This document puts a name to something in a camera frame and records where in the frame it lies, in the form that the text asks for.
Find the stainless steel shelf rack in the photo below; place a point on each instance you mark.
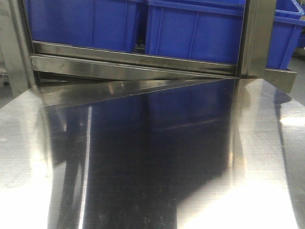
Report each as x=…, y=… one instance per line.
x=25, y=59

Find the blue plastic bin left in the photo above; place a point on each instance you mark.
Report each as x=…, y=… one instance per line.
x=104, y=24

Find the blue plastic bin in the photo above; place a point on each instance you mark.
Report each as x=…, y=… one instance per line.
x=287, y=28
x=194, y=30
x=104, y=24

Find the blue plastic bin middle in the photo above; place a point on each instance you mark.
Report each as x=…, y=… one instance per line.
x=194, y=30

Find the blue plastic bin right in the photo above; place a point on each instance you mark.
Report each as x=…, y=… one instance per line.
x=287, y=28

